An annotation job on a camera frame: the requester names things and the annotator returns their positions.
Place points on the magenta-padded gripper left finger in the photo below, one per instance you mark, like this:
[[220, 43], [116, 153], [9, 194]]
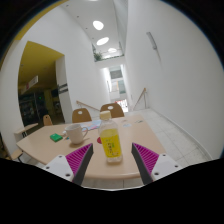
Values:
[[58, 165]]

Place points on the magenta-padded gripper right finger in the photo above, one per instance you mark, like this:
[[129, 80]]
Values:
[[163, 165]]

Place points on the clear bottle with yellow drink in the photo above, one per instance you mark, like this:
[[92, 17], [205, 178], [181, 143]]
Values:
[[111, 143]]

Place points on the small green box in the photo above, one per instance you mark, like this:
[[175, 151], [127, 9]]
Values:
[[56, 137]]

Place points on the white ceramic mug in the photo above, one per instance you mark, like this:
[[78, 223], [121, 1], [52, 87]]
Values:
[[75, 134]]

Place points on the wooden chair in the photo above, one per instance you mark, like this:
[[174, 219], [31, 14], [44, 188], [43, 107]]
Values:
[[81, 116], [47, 120], [115, 110]]

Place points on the flat round red coaster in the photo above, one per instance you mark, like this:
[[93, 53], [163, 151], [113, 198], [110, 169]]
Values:
[[99, 140]]

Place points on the small wooden side table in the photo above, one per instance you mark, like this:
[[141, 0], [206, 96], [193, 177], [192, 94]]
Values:
[[26, 128]]

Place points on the rectangular table sticker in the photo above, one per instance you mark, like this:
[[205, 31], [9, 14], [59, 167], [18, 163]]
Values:
[[139, 121]]

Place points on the colourful blue paper booklet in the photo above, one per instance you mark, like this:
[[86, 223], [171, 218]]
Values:
[[93, 125]]

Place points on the round table sticker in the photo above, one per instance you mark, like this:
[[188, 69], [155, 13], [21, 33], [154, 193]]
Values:
[[126, 125]]

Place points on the wooden stair handrail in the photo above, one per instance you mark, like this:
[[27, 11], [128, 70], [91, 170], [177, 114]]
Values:
[[87, 105], [141, 95]]

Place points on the white hanging sign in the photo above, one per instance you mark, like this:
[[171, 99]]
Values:
[[30, 83]]

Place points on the green balcony plant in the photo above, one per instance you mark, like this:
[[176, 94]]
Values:
[[97, 56]]

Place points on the round ceiling lights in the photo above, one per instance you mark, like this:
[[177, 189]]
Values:
[[102, 41]]

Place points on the dark wall sign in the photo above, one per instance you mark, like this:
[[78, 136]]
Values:
[[63, 88]]

